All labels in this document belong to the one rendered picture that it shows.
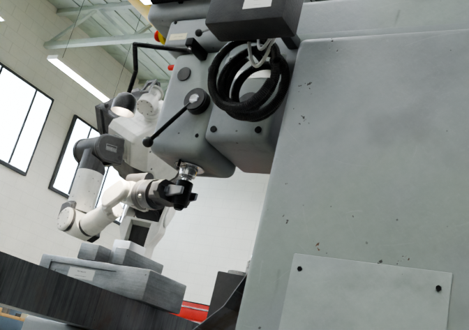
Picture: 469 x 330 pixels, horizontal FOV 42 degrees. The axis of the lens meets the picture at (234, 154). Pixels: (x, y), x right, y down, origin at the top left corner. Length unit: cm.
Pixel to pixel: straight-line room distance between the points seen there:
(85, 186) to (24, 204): 921
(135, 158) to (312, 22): 86
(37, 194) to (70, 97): 194
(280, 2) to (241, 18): 9
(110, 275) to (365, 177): 62
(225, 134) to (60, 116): 1027
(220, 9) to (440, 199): 63
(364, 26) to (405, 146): 43
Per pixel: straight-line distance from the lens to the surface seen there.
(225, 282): 192
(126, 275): 141
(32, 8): 1149
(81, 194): 206
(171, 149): 165
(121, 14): 1124
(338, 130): 129
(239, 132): 153
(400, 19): 155
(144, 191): 175
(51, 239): 1180
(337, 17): 161
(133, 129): 217
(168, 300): 144
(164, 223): 240
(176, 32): 182
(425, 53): 133
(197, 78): 171
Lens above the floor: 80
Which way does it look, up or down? 19 degrees up
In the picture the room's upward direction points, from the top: 14 degrees clockwise
